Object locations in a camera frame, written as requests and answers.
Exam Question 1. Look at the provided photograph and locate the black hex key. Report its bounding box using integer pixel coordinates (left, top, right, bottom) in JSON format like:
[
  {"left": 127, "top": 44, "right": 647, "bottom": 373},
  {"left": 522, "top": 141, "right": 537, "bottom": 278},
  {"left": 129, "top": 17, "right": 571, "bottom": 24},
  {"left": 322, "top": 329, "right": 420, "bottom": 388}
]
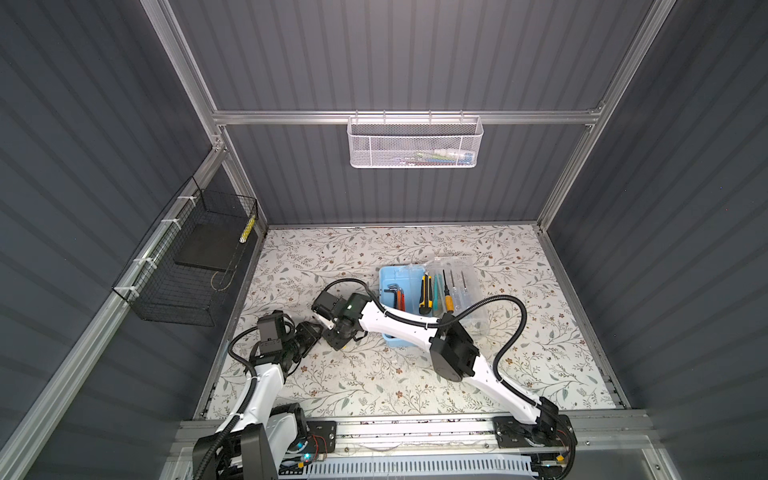
[{"left": 385, "top": 284, "right": 403, "bottom": 309}]

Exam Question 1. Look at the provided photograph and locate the yellow black utility knife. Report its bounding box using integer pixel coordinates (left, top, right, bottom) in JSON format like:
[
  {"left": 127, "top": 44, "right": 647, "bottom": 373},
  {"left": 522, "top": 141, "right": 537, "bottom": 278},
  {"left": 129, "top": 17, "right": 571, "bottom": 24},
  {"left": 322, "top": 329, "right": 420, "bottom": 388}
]
[{"left": 418, "top": 274, "right": 433, "bottom": 316}]

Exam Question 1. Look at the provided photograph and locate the blue plastic tool box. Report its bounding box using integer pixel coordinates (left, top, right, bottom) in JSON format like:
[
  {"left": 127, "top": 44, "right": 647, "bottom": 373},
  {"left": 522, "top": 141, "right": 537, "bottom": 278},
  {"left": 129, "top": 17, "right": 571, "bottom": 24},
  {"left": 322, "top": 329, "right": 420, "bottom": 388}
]
[{"left": 378, "top": 256, "right": 483, "bottom": 323}]

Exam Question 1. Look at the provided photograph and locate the teal handled tool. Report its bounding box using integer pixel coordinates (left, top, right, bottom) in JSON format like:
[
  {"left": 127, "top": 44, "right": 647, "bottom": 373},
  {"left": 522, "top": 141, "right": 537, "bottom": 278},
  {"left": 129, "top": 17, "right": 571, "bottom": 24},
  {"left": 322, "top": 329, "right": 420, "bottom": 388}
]
[{"left": 431, "top": 275, "right": 440, "bottom": 311}]

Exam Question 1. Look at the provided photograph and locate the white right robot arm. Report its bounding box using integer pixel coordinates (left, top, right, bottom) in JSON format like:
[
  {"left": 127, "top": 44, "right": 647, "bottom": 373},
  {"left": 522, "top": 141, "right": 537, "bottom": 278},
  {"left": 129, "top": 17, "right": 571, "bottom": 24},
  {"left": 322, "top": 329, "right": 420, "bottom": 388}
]
[{"left": 311, "top": 291, "right": 569, "bottom": 445}]

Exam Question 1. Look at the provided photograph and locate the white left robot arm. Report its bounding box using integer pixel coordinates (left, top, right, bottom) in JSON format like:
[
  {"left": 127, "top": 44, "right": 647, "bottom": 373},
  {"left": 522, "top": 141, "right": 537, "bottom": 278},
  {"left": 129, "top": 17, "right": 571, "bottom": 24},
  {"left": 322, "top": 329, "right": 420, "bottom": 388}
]
[{"left": 192, "top": 310, "right": 325, "bottom": 479}]

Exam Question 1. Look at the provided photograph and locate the black pad in basket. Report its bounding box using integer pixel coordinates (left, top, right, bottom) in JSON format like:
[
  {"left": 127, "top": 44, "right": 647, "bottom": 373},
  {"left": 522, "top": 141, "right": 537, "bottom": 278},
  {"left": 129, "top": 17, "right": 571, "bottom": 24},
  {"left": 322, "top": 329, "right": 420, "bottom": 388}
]
[{"left": 174, "top": 224, "right": 245, "bottom": 272}]

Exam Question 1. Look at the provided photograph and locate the yellow marker in basket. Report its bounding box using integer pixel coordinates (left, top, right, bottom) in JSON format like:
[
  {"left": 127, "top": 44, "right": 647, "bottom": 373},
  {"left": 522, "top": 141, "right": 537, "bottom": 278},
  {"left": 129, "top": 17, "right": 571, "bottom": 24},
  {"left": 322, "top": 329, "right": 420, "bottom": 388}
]
[{"left": 239, "top": 215, "right": 256, "bottom": 244}]

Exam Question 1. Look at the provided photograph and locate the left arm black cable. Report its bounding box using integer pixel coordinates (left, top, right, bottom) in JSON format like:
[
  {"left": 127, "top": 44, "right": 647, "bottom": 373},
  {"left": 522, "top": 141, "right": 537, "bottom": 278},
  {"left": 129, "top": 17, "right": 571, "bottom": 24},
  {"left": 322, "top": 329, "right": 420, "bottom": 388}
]
[{"left": 191, "top": 323, "right": 301, "bottom": 480}]

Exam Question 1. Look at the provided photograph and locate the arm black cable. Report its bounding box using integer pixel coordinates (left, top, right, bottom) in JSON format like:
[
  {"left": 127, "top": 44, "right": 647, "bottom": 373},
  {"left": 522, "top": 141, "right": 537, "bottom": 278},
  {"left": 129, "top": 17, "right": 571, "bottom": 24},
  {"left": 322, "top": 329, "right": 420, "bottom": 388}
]
[
  {"left": 314, "top": 277, "right": 577, "bottom": 480},
  {"left": 191, "top": 323, "right": 301, "bottom": 480}
]

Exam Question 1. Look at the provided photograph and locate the black wire basket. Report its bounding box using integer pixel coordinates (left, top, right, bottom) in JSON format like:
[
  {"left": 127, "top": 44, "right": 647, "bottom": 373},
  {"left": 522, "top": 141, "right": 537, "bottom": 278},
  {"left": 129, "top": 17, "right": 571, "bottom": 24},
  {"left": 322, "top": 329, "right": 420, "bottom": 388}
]
[{"left": 113, "top": 181, "right": 259, "bottom": 327}]

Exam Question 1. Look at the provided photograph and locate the white wire mesh basket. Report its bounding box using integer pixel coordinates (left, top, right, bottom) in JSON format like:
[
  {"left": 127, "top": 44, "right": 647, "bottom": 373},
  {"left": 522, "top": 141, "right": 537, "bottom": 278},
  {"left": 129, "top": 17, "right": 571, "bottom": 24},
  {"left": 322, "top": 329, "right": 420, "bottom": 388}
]
[{"left": 346, "top": 115, "right": 484, "bottom": 169}]

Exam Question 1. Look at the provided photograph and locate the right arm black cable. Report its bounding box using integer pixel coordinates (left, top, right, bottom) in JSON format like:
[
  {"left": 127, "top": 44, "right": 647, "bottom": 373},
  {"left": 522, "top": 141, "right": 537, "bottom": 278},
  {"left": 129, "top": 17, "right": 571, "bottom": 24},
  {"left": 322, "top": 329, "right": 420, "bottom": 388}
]
[{"left": 314, "top": 277, "right": 577, "bottom": 480}]

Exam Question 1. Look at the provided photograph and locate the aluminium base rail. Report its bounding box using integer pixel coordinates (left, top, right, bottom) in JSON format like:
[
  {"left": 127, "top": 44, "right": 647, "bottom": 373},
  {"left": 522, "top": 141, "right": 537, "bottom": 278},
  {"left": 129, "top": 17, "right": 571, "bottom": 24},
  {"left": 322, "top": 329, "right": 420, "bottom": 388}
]
[{"left": 161, "top": 410, "right": 661, "bottom": 480}]

